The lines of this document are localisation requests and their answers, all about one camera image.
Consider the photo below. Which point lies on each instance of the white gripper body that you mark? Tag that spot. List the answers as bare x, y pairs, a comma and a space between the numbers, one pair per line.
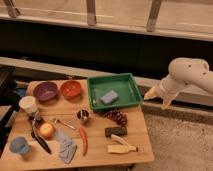
168, 88

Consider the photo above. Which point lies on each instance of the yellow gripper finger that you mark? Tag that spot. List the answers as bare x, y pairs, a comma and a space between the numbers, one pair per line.
150, 94
166, 104

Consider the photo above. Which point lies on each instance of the yellow red apple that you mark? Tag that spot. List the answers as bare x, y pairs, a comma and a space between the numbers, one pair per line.
47, 130

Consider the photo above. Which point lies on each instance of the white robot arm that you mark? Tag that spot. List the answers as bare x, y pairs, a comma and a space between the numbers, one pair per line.
182, 72

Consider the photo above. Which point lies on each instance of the brown pine cone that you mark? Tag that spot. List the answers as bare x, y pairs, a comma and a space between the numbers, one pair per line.
116, 115

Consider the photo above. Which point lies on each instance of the blue sponge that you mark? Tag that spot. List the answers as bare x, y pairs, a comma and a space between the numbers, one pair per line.
109, 97

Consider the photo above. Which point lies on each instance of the green plastic tray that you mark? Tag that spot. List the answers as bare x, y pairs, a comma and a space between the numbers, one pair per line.
123, 85

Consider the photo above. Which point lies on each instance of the black rectangular block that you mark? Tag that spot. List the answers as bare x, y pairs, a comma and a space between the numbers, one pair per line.
119, 131

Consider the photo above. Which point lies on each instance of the yellow wooden spatula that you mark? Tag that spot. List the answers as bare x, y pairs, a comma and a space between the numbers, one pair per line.
121, 149

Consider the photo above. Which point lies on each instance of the small metal cup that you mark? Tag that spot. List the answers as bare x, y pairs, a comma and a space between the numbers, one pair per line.
83, 116

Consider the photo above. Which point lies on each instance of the red chili pepper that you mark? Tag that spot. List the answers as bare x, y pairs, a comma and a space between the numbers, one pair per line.
83, 136

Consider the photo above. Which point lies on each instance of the orange bowl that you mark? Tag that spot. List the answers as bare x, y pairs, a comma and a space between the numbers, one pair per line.
70, 89

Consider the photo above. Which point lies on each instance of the metal spoon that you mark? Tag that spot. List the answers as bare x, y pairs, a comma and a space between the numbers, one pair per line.
55, 120

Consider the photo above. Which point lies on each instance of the grey blue cloth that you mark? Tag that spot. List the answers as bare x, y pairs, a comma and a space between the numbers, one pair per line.
67, 147

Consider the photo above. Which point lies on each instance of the wooden table board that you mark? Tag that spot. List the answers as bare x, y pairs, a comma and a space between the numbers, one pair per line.
97, 154

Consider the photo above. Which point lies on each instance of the purple bowl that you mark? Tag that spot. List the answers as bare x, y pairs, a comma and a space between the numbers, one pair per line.
45, 91

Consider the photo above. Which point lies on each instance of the white paper cup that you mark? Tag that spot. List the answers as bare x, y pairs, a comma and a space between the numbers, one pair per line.
29, 105

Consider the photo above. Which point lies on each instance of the blue plastic cup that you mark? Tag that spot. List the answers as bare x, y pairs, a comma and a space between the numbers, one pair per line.
19, 146

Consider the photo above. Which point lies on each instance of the black handled tool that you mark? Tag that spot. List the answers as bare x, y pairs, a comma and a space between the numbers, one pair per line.
38, 138

